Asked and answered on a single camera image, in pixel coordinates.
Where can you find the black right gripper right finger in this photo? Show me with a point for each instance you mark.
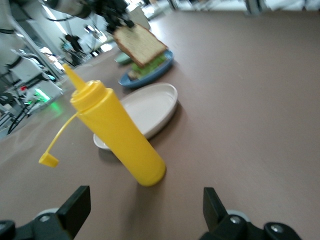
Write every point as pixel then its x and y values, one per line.
pixel 217 217

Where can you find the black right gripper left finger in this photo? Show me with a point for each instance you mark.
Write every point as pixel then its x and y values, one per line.
pixel 72 215

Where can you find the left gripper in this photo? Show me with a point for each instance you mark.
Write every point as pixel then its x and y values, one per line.
pixel 112 11

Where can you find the brown bread slice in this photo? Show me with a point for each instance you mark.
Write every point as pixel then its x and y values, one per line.
pixel 132 74
pixel 140 43

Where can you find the green lettuce leaf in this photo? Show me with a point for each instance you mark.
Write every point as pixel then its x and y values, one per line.
pixel 152 63

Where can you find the yellow mustard squeeze bottle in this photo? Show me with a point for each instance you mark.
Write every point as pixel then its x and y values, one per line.
pixel 120 135

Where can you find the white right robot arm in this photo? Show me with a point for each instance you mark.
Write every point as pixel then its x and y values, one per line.
pixel 50 88

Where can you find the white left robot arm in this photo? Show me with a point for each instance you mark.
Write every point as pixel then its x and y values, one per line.
pixel 67 7

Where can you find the light green round plate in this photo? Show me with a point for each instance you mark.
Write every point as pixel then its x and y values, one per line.
pixel 122 58

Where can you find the blue round plate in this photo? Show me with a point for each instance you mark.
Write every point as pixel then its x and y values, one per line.
pixel 155 75

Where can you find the beige round plate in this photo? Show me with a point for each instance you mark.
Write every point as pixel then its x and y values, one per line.
pixel 152 107

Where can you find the beige metal toaster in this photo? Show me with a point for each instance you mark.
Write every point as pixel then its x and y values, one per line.
pixel 138 16

